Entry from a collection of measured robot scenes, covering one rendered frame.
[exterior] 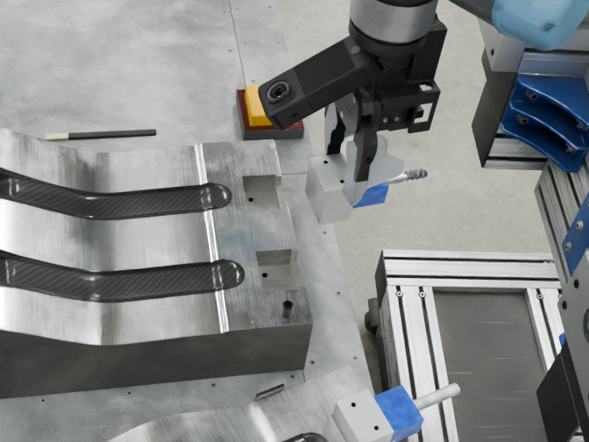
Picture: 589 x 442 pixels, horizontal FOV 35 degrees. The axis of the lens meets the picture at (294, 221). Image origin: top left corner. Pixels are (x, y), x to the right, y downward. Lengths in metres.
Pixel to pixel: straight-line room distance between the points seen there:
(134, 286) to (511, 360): 0.99
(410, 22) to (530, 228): 1.54
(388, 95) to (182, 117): 0.44
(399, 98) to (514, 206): 1.49
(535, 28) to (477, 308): 1.18
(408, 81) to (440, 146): 1.55
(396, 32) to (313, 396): 0.36
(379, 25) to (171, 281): 0.34
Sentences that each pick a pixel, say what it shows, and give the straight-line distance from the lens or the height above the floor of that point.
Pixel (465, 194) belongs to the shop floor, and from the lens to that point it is 2.33.
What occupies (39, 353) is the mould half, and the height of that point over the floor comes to 0.88.
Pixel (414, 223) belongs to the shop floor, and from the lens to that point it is 2.23.
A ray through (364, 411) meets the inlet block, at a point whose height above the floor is 0.88.
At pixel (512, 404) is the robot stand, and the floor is 0.21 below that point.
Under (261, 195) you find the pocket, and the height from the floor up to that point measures 0.86.
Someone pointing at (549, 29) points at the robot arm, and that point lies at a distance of 0.72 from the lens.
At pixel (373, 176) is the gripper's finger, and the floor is 0.99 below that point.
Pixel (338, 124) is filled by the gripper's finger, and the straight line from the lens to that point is 0.94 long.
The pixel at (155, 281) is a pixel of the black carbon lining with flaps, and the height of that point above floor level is 0.88.
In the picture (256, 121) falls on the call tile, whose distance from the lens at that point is 1.20.
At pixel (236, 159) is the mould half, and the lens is 1.06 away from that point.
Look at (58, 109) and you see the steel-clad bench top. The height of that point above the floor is 0.80.
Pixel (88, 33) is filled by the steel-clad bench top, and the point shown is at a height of 0.80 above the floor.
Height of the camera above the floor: 1.66
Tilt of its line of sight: 50 degrees down
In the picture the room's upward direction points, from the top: 9 degrees clockwise
